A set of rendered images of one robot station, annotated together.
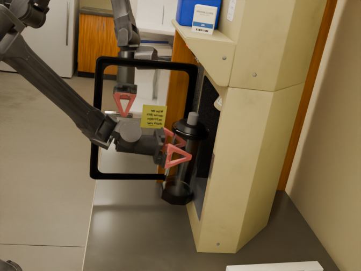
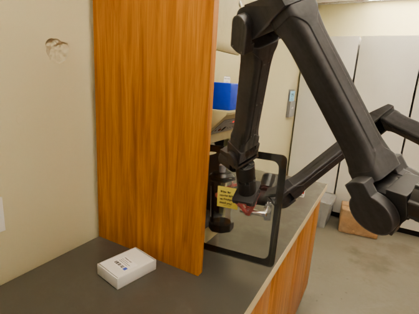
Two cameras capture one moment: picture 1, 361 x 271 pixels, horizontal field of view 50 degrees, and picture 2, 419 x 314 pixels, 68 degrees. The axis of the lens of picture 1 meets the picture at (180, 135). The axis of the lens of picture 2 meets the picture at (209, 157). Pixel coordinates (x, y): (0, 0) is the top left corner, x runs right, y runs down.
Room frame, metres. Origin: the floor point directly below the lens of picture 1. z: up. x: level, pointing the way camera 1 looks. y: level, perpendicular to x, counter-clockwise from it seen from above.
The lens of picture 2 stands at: (1.98, 0.67, 1.60)
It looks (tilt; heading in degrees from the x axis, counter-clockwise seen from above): 14 degrees down; 218
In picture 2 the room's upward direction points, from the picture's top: 4 degrees clockwise
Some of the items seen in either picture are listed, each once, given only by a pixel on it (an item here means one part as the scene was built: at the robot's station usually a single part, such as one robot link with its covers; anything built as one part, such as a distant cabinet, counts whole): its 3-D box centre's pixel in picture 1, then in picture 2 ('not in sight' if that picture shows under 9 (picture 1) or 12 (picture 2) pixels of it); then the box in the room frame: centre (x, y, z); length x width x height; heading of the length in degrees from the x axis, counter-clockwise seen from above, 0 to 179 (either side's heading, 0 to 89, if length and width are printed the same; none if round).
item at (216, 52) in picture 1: (196, 49); (231, 121); (1.02, -0.01, 1.46); 0.32 x 0.11 x 0.10; 10
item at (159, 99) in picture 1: (142, 123); (236, 205); (1.13, 0.12, 1.19); 0.30 x 0.01 x 0.40; 107
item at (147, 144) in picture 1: (147, 144); not in sight; (1.00, 0.09, 1.18); 0.10 x 0.07 x 0.07; 13
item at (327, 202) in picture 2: not in sight; (307, 205); (-1.63, -0.61, 0.17); 0.60 x 0.42 x 0.33; 98
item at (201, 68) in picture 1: (191, 126); not in sight; (1.17, -0.03, 1.19); 0.03 x 0.02 x 0.39; 10
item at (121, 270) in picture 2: not in sight; (127, 266); (1.40, -0.13, 0.96); 0.16 x 0.12 x 0.04; 179
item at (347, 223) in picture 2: not in sight; (358, 218); (-1.76, -0.03, 0.14); 0.41 x 0.33 x 0.29; 106
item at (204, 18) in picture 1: (204, 19); not in sight; (0.98, -0.02, 1.54); 0.05 x 0.05 x 0.06; 85
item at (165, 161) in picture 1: (174, 152); not in sight; (0.98, 0.01, 1.18); 0.09 x 0.07 x 0.07; 102
